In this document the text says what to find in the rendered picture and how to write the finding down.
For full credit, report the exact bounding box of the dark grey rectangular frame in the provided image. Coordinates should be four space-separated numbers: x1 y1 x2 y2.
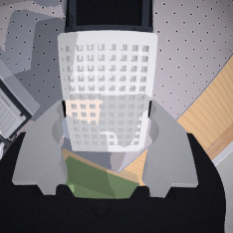
0 133 17 157

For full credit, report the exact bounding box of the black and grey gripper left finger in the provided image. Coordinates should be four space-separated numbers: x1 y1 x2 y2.
0 100 68 221

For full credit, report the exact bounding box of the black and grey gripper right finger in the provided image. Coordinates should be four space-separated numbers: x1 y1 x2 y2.
141 100 226 233

